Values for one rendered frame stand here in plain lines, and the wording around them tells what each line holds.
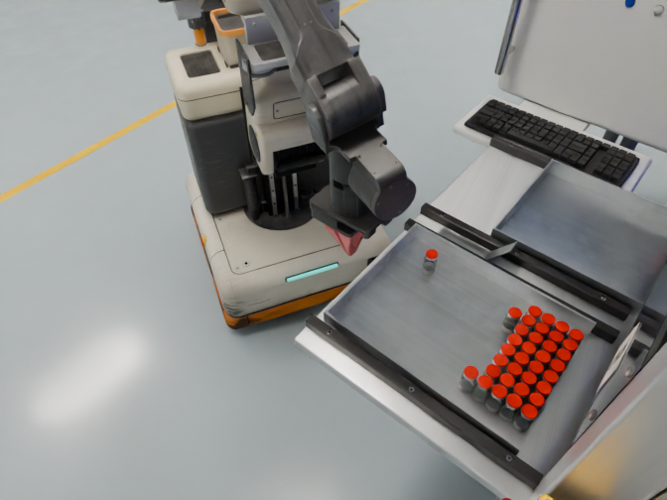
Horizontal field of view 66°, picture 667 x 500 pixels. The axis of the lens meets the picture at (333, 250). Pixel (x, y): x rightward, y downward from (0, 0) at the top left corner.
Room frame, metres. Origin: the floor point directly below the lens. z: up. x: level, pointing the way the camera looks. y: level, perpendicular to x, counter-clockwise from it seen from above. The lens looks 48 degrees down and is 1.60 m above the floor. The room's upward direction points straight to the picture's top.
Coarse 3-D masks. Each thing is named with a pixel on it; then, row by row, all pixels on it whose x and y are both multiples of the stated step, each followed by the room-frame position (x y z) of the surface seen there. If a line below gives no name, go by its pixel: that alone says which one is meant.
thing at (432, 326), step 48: (432, 240) 0.64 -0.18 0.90; (384, 288) 0.55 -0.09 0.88; (432, 288) 0.55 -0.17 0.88; (480, 288) 0.55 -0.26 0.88; (528, 288) 0.52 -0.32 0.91; (384, 336) 0.45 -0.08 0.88; (432, 336) 0.45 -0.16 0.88; (480, 336) 0.45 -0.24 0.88; (432, 384) 0.37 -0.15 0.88; (528, 432) 0.29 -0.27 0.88
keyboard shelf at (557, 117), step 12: (492, 96) 1.27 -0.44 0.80; (528, 108) 1.22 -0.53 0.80; (540, 108) 1.22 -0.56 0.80; (552, 120) 1.16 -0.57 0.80; (564, 120) 1.17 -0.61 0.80; (576, 120) 1.17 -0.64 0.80; (456, 132) 1.13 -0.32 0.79; (468, 132) 1.11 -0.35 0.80; (480, 144) 1.08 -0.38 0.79; (612, 144) 1.06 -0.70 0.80; (636, 156) 1.01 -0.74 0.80; (636, 168) 0.96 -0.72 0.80; (636, 180) 0.92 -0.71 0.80
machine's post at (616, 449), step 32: (640, 384) 0.20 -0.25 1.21; (608, 416) 0.20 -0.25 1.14; (640, 416) 0.17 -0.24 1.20; (576, 448) 0.21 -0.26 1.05; (608, 448) 0.17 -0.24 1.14; (640, 448) 0.16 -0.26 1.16; (544, 480) 0.21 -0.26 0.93; (576, 480) 0.17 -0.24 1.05; (608, 480) 0.16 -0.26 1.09; (640, 480) 0.15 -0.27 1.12
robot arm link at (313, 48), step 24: (264, 0) 0.58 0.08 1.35; (288, 0) 0.57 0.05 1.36; (312, 0) 0.57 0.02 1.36; (288, 24) 0.55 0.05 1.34; (312, 24) 0.55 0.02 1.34; (288, 48) 0.54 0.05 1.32; (312, 48) 0.53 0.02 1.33; (336, 48) 0.53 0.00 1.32; (312, 72) 0.51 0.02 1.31; (336, 72) 0.54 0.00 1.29; (360, 72) 0.52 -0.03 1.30; (312, 96) 0.50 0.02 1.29; (336, 96) 0.49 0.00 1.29; (360, 96) 0.50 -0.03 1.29; (336, 120) 0.48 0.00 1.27; (360, 120) 0.49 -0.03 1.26
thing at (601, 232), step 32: (544, 192) 0.79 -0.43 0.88; (576, 192) 0.79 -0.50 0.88; (608, 192) 0.78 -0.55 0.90; (512, 224) 0.70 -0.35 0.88; (544, 224) 0.70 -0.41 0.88; (576, 224) 0.70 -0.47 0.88; (608, 224) 0.70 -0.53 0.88; (640, 224) 0.70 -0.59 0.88; (544, 256) 0.59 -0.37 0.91; (576, 256) 0.62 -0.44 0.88; (608, 256) 0.62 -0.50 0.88; (640, 256) 0.62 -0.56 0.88; (608, 288) 0.52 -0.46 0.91; (640, 288) 0.55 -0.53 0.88
